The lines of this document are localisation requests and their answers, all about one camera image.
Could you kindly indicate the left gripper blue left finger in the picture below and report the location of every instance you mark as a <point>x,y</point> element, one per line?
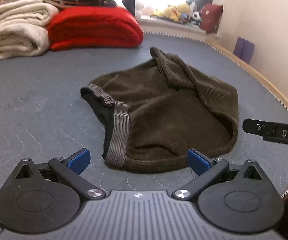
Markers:
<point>68,170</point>

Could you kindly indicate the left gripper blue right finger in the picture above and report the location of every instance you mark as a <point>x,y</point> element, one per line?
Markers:
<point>208,171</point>

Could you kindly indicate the brown corduroy pants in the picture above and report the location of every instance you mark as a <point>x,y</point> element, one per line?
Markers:
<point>155,112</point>

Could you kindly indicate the purple folded mat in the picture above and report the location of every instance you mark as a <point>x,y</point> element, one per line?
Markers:
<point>244,49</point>

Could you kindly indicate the red folded blanket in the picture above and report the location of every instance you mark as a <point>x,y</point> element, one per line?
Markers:
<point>80,27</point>

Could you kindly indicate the dark red cushion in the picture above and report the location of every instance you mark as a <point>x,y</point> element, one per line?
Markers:
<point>211,16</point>

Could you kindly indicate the panda plush toy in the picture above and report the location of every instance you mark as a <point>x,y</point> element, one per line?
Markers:
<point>195,18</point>

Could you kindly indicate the cream folded blanket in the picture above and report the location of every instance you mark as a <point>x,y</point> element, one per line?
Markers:
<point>23,28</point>

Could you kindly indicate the yellow plush bear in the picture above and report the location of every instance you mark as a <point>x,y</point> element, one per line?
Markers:
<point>176,14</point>

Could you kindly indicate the wooden bed frame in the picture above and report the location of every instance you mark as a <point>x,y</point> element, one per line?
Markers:
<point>250,70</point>

